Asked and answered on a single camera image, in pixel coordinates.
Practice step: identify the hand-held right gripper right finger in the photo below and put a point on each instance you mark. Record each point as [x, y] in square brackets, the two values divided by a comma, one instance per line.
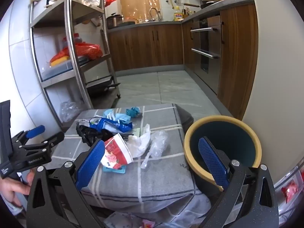
[212, 163]

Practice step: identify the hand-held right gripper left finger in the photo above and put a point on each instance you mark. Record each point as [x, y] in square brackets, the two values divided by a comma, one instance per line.
[90, 163]

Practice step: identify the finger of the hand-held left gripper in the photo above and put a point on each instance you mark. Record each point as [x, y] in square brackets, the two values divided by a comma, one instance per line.
[51, 139]
[35, 131]

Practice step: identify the black plastic bag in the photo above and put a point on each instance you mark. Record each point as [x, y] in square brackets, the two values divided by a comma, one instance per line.
[87, 133]

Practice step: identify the yellow-rimmed teal waste bin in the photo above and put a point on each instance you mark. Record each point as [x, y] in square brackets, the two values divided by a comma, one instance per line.
[225, 133]

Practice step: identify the person's left hand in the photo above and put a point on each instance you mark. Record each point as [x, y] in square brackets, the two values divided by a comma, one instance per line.
[11, 190]

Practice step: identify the teal blister pack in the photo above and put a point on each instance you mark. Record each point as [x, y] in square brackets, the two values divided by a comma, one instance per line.
[114, 170]

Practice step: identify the red and white paper cup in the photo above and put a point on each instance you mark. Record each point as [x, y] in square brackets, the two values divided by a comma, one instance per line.
[116, 154]

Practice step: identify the blue plastic wrapper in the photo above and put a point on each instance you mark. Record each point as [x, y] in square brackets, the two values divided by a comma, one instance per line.
[118, 126]

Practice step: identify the white crumpled tissue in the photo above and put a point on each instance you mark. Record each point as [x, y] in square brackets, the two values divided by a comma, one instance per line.
[141, 144]

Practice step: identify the blue face mask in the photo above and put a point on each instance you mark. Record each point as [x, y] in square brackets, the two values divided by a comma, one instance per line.
[123, 118]

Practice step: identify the teal crumpled paper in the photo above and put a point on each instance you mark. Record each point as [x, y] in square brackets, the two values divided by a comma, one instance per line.
[133, 112]

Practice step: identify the printed plastic packet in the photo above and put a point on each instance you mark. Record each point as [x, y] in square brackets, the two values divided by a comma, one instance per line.
[128, 219]

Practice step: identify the black flat folded object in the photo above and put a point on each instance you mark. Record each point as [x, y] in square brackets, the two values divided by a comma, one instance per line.
[102, 87]

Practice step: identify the yellow packet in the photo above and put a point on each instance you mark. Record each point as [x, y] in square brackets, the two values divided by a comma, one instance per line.
[59, 61]

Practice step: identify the red snack packet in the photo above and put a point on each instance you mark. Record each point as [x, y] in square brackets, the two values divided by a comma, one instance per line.
[289, 191]

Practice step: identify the stainless built-in oven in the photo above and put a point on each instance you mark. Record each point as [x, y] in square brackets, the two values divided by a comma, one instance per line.
[204, 59]

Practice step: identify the wooden kitchen cabinet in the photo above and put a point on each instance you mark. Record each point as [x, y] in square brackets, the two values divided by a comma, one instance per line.
[147, 47]
[237, 52]

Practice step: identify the rice cooker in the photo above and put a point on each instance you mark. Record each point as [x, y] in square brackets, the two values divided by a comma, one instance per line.
[114, 21]

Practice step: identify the yellow oil bottle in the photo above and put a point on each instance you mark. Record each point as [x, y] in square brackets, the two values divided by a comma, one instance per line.
[178, 15]

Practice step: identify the grey kitchen countertop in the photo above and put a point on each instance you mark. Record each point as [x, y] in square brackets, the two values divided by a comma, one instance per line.
[213, 6]

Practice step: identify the frying pan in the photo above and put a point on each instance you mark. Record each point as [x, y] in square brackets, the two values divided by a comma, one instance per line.
[206, 4]

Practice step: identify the metal faucet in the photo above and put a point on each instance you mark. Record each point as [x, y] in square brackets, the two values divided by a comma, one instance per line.
[154, 10]

